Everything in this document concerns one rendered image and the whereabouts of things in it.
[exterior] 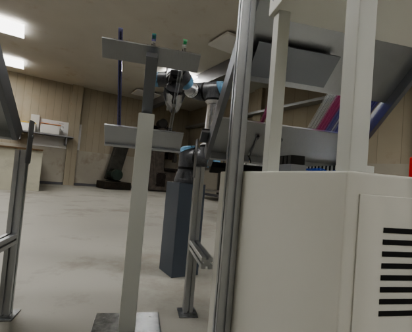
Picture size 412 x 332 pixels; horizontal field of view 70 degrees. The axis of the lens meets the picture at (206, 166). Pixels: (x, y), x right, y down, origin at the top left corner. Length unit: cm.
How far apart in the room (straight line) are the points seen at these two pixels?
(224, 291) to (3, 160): 670
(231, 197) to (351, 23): 48
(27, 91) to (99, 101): 203
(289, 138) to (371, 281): 96
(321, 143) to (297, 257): 96
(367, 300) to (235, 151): 47
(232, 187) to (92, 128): 953
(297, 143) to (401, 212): 95
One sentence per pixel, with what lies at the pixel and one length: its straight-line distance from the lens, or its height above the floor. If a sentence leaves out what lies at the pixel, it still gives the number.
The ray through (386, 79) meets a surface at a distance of 136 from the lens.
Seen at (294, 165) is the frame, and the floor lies 65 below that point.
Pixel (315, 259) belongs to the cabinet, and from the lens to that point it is 49.
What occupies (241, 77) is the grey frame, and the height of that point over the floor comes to 87.
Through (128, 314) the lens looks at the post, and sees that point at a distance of 123.
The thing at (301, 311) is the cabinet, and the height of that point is 39.
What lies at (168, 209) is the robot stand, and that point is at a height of 38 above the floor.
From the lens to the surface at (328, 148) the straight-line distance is 149.
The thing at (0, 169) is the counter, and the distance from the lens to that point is 728.
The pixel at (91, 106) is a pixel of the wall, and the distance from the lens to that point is 1031.
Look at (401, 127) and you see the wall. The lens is 599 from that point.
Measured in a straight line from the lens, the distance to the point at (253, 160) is 136.
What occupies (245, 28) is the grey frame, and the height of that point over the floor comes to 101.
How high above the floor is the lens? 59
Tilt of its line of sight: 2 degrees up
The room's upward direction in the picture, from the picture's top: 5 degrees clockwise
